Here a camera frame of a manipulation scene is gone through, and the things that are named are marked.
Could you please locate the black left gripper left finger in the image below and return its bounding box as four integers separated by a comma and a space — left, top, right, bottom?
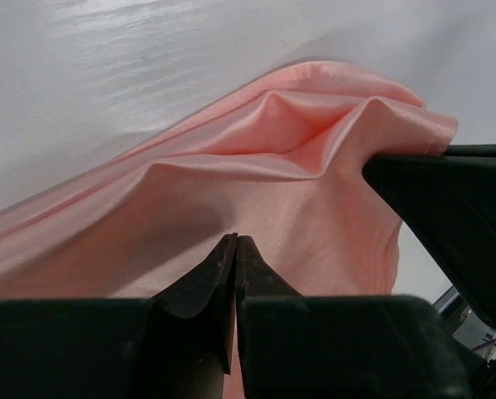
0, 234, 236, 398

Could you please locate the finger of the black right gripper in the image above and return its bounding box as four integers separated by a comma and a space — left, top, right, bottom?
362, 145, 496, 329

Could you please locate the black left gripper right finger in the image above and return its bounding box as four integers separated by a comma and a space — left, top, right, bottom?
236, 236, 480, 398

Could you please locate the pink satin napkin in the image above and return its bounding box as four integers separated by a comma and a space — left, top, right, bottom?
0, 62, 458, 398

